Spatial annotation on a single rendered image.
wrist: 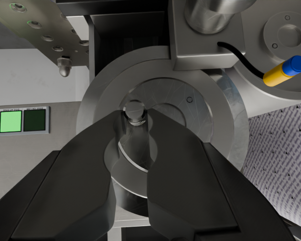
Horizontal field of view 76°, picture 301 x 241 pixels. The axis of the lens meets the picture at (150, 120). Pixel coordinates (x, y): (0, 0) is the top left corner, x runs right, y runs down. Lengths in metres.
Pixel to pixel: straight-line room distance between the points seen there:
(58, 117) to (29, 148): 0.10
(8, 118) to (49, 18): 0.29
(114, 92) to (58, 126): 0.39
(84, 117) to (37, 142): 0.40
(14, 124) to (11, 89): 2.26
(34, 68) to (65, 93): 0.49
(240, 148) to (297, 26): 0.12
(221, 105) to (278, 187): 0.21
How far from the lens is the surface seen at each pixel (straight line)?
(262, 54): 0.21
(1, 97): 2.89
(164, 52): 0.18
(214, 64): 0.16
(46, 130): 0.55
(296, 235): 0.47
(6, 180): 0.61
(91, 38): 0.20
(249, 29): 0.22
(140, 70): 0.17
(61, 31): 0.46
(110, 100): 0.16
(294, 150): 0.32
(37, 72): 2.78
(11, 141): 0.60
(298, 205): 0.34
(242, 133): 0.18
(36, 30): 0.47
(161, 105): 0.15
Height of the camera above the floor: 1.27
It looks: 7 degrees down
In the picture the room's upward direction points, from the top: 177 degrees clockwise
